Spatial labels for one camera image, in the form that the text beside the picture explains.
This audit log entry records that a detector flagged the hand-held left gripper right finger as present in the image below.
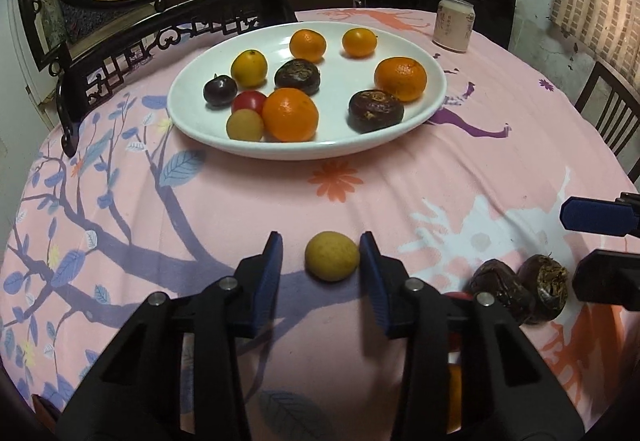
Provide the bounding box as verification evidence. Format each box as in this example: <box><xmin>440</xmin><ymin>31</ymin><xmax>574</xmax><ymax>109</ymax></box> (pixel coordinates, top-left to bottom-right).
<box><xmin>359</xmin><ymin>231</ymin><xmax>586</xmax><ymax>441</ymax></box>

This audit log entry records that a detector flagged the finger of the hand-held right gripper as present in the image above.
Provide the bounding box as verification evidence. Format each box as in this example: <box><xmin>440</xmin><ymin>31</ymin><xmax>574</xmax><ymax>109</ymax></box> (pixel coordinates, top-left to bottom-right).
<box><xmin>571</xmin><ymin>248</ymin><xmax>640</xmax><ymax>312</ymax></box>
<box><xmin>560</xmin><ymin>192</ymin><xmax>640</xmax><ymax>238</ymax></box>

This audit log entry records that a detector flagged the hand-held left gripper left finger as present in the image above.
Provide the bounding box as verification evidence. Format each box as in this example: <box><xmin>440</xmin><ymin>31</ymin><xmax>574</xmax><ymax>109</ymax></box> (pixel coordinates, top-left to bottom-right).
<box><xmin>60</xmin><ymin>231</ymin><xmax>284</xmax><ymax>441</ymax></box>

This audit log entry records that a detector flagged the tan longan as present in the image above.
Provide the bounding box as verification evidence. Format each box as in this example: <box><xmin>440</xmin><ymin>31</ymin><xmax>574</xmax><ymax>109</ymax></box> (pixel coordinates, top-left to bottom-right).
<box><xmin>305</xmin><ymin>231</ymin><xmax>361</xmax><ymax>282</ymax></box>
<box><xmin>226</xmin><ymin>109</ymin><xmax>265</xmax><ymax>142</ymax></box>

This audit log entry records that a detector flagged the dark passion fruit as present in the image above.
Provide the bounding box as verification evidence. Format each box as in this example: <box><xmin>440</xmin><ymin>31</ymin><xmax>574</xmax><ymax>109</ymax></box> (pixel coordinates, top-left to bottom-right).
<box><xmin>274</xmin><ymin>58</ymin><xmax>321</xmax><ymax>96</ymax></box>
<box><xmin>517</xmin><ymin>253</ymin><xmax>570</xmax><ymax>324</ymax></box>

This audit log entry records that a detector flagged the orange mandarin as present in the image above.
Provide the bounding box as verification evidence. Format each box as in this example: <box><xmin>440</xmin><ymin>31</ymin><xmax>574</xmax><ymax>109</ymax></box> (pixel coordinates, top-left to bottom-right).
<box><xmin>261</xmin><ymin>88</ymin><xmax>320</xmax><ymax>143</ymax></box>
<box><xmin>446</xmin><ymin>363</ymin><xmax>463</xmax><ymax>434</ymax></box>
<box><xmin>374</xmin><ymin>57</ymin><xmax>428</xmax><ymax>103</ymax></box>

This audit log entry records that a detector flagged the white oval plate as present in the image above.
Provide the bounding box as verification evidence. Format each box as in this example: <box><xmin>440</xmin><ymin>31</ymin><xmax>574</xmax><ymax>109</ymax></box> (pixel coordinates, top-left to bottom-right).
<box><xmin>167</xmin><ymin>22</ymin><xmax>447</xmax><ymax>160</ymax></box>

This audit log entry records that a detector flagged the smooth dark purple plum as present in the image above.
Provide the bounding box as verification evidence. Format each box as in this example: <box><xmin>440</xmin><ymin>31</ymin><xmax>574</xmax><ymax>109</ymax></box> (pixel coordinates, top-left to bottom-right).
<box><xmin>203</xmin><ymin>74</ymin><xmax>239</xmax><ymax>108</ymax></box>

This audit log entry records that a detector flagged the dark passion fruit top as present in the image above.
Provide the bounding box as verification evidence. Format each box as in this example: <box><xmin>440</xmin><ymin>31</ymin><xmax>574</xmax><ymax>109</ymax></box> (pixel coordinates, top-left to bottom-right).
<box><xmin>274</xmin><ymin>58</ymin><xmax>321</xmax><ymax>96</ymax></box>

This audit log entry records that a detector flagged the yellow kumquat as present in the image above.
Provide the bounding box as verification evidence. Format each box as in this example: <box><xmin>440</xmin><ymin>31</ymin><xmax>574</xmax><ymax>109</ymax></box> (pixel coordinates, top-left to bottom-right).
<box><xmin>230</xmin><ymin>50</ymin><xmax>268</xmax><ymax>89</ymax></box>

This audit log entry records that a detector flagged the small orange kumquat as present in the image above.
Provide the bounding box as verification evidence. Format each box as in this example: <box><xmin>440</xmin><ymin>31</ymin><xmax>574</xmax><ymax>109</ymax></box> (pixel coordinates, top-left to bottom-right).
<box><xmin>341</xmin><ymin>28</ymin><xmax>377</xmax><ymax>58</ymax></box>
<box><xmin>289</xmin><ymin>29</ymin><xmax>327</xmax><ymax>62</ymax></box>

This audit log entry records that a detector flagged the dark slatted wooden chair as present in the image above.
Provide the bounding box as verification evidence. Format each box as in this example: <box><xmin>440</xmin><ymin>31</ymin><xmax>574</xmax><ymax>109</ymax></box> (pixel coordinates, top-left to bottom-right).
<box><xmin>575</xmin><ymin>61</ymin><xmax>640</xmax><ymax>182</ymax></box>

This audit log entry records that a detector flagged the pale pink drink can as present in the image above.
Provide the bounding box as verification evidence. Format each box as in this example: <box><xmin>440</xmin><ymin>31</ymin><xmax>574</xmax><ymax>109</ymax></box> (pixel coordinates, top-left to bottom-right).
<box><xmin>432</xmin><ymin>0</ymin><xmax>474</xmax><ymax>53</ymax></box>

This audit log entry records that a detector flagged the dark carved wooden chair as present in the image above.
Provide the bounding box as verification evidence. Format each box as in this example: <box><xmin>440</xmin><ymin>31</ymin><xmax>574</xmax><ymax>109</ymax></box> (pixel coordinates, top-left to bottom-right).
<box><xmin>57</xmin><ymin>11</ymin><xmax>297</xmax><ymax>158</ymax></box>

